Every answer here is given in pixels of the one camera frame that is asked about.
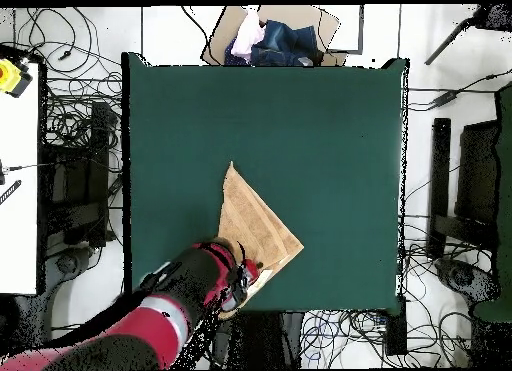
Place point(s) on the black tripod leg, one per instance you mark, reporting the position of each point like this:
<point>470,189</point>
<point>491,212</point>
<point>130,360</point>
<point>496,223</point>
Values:
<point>496,17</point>

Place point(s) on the green covered side table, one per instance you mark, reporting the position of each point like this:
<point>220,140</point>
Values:
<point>504,187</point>

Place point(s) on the dark green table cloth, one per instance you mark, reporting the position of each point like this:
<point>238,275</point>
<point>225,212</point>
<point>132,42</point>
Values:
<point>280,127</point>

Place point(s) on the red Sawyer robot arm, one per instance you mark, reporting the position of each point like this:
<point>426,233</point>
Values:
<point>140,331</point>

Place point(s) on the blue denim jeans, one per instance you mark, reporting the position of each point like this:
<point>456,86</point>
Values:
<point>288,43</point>

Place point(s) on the black power strip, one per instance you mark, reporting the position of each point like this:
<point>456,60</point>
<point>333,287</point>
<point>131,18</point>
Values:
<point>396,331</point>

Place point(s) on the orange terry towel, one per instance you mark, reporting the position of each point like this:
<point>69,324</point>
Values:
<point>256,223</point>

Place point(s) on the pink garment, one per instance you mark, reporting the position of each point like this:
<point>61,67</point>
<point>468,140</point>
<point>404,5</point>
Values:
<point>248,37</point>

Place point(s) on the white desk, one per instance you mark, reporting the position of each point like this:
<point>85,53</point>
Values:
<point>18,235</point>

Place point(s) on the yellow emergency stop button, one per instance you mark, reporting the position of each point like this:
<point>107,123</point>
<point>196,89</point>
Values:
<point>10,77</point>

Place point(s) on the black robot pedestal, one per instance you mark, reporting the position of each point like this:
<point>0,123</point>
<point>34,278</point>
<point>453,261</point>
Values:
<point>260,339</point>

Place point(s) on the brown cardboard box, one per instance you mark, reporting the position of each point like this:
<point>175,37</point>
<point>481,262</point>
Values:
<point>330,31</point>

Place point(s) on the black grey stand foot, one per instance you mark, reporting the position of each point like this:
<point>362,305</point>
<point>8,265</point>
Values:
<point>464,277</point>
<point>68,263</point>

